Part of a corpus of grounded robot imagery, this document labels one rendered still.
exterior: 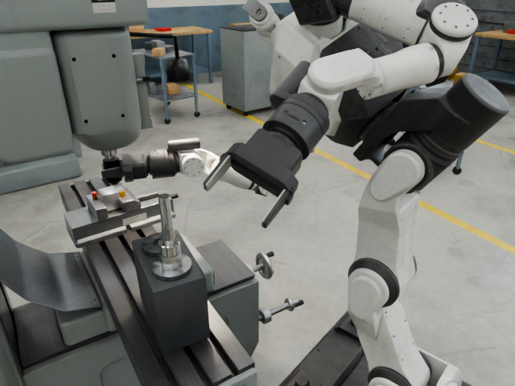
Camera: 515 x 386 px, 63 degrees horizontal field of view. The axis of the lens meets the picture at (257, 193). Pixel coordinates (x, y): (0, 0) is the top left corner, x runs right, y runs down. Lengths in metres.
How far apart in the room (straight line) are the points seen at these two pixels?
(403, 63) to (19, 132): 0.84
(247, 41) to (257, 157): 5.00
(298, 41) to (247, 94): 4.76
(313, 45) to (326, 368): 1.02
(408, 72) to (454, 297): 2.22
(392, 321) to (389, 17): 0.79
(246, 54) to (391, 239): 4.71
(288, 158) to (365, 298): 0.61
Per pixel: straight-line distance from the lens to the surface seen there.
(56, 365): 1.46
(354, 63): 0.73
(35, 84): 1.09
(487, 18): 8.99
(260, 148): 0.64
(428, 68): 0.81
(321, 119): 0.68
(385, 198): 1.01
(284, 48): 0.99
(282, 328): 2.45
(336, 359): 1.55
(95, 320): 1.40
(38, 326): 1.55
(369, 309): 1.18
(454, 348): 2.56
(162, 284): 0.95
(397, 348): 1.30
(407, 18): 0.88
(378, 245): 1.12
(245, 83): 5.68
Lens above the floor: 1.75
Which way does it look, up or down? 28 degrees down
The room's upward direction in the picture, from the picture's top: straight up
